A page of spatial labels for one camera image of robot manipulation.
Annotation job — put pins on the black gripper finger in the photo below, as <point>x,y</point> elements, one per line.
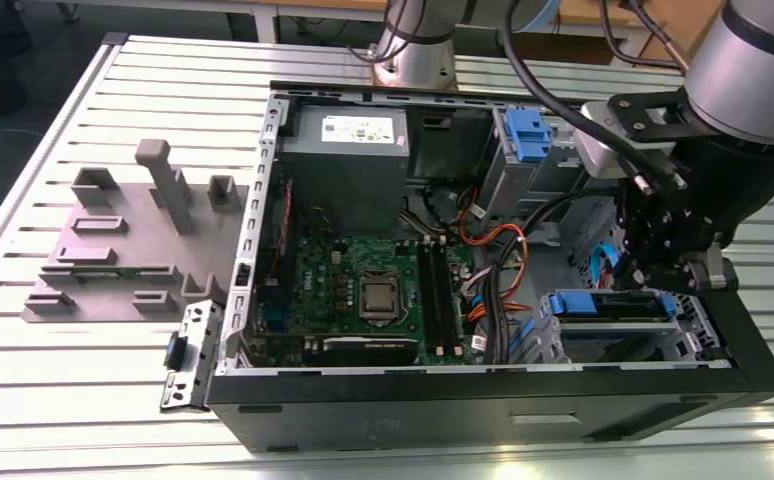
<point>694,272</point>
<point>640,240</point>

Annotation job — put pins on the hard disk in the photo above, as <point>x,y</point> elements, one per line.
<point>620,305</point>

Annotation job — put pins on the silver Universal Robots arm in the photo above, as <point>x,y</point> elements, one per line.
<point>754,75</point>

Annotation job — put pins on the metal disk bay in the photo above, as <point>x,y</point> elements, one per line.
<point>616,330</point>

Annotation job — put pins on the metal drive bay cage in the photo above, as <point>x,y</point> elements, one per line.
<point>534,175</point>

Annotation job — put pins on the blue plastic bay latch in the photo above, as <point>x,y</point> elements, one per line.
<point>526,125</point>

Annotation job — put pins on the black RAM slot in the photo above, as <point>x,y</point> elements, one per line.
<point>430,300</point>
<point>451,300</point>

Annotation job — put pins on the wooden cabinet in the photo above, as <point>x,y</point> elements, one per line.
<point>687,25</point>

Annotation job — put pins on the green motherboard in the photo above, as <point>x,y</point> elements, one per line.
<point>376,252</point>

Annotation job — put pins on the wooden desk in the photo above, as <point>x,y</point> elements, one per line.
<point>580,20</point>

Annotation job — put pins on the silver CPU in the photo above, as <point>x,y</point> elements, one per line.
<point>379,297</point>

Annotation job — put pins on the black CPU socket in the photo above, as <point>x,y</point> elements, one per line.
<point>380,318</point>

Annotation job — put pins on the grey power supply unit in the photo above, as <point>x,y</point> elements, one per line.
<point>347,190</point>

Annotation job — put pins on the black graphics card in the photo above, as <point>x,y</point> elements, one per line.
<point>370,350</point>

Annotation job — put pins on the black open PC case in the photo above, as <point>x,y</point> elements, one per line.
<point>427,420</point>

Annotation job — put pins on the blue black port plug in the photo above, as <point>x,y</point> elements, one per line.
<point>175,350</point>

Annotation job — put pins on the grey parts rack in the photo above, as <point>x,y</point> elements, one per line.
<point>147,250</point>

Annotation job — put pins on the green RAM stick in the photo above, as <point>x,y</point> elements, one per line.
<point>116,273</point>

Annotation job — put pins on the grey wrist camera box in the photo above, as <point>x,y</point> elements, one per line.
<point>596,155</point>

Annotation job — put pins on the white desk frame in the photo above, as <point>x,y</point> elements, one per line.
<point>266,27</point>

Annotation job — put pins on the metal card retention bracket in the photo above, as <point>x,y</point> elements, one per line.
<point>193,355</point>

